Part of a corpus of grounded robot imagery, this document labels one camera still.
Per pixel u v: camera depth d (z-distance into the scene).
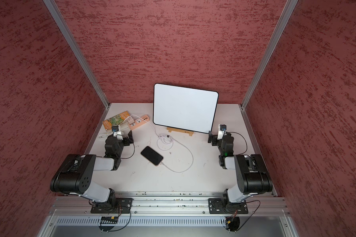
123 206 0.73
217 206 0.74
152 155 0.92
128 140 0.86
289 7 0.71
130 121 1.01
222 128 0.79
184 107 0.91
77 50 0.87
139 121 1.06
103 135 1.01
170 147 0.96
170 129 1.02
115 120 1.07
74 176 0.45
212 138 0.84
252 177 0.45
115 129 0.79
